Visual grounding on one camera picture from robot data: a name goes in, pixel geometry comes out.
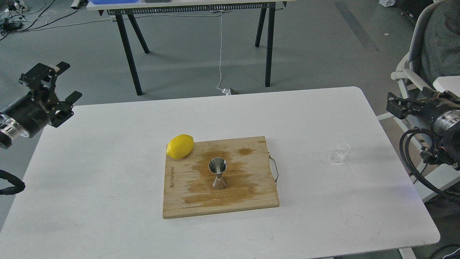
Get bamboo cutting board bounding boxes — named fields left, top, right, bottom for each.
left=162, top=136, right=280, bottom=219

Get steel jigger measuring cup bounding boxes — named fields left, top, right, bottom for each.
left=208, top=157, right=227, bottom=190

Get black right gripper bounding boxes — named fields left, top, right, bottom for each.
left=386, top=90, right=460, bottom=135

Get white hanging cable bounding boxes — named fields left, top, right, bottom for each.
left=215, top=11, right=238, bottom=96

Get background table black legs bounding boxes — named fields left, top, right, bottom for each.
left=87, top=0, right=278, bottom=96

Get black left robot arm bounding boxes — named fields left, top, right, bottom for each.
left=0, top=61, right=82, bottom=150

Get seated person grey jacket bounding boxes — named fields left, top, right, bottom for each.
left=420, top=0, right=460, bottom=85

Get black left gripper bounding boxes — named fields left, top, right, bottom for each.
left=0, top=61, right=82, bottom=139

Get white side desk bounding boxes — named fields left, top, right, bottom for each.
left=413, top=76, right=460, bottom=202

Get small clear glass cup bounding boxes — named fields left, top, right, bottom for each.
left=328, top=141, right=351, bottom=163

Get blue plastic tray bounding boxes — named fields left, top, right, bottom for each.
left=89, top=0, right=137, bottom=5

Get yellow lemon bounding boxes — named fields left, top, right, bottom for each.
left=166, top=134, right=194, bottom=159

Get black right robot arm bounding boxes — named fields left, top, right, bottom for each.
left=386, top=87, right=460, bottom=205

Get floor cables and adapters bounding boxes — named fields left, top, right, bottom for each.
left=0, top=0, right=108, bottom=36

